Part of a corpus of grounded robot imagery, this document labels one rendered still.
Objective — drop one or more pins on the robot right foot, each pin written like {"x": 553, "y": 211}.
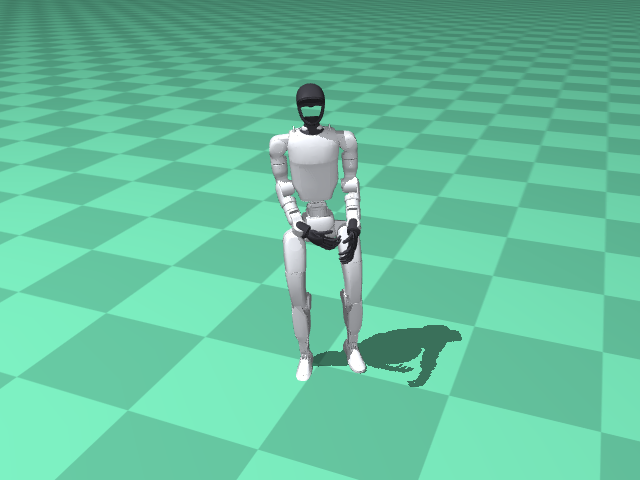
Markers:
{"x": 304, "y": 369}

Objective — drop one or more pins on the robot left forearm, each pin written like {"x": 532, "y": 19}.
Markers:
{"x": 352, "y": 201}

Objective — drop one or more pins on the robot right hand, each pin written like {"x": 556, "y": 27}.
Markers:
{"x": 318, "y": 238}

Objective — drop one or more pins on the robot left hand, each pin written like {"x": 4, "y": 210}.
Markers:
{"x": 353, "y": 232}

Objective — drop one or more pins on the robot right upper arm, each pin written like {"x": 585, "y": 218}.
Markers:
{"x": 278, "y": 147}

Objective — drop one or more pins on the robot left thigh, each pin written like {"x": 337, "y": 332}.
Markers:
{"x": 352, "y": 271}

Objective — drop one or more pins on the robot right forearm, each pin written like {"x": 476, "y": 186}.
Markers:
{"x": 293, "y": 215}

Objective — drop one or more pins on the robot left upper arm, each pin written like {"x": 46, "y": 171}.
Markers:
{"x": 348, "y": 143}

